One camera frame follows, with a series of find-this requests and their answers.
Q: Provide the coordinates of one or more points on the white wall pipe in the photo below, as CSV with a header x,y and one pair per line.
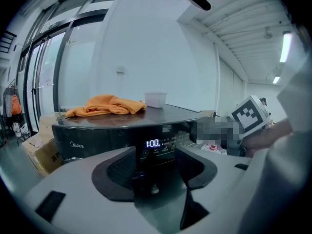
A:
x,y
216,77

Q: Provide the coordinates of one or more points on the orange cloth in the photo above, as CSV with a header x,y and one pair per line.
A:
x,y
107,106

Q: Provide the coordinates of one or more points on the person's white shirt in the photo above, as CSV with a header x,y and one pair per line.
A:
x,y
287,167

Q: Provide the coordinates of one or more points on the short ceiling light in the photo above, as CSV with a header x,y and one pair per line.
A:
x,y
276,80

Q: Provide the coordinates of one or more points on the glass sliding doors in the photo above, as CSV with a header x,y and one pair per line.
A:
x,y
48,64

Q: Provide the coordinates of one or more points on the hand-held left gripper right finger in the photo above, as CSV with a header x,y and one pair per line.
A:
x,y
224,194

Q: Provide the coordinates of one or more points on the white wall box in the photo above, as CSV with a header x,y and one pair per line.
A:
x,y
120,69

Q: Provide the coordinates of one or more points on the orange jacket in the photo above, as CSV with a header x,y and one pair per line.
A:
x,y
16,106

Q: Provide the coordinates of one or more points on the large cardboard box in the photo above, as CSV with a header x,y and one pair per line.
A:
x,y
41,155

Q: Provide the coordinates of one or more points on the small cardboard box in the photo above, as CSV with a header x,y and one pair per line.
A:
x,y
47,124

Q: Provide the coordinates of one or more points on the black washing machine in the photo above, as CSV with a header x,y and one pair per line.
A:
x,y
102,134

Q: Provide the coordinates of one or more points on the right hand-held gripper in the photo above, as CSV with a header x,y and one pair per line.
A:
x,y
249,118

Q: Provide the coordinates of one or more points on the long ceiling light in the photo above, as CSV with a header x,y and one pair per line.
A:
x,y
285,47

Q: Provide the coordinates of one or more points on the flat cardboard box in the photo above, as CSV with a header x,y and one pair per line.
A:
x,y
207,113

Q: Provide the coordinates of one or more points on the white plastic container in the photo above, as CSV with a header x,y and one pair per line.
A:
x,y
156,100

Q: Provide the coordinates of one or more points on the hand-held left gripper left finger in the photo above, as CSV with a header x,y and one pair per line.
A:
x,y
80,203

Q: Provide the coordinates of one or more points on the person's right forearm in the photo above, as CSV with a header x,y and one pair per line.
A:
x,y
270,135

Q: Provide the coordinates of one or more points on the clothes rack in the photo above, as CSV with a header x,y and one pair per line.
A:
x,y
9,111

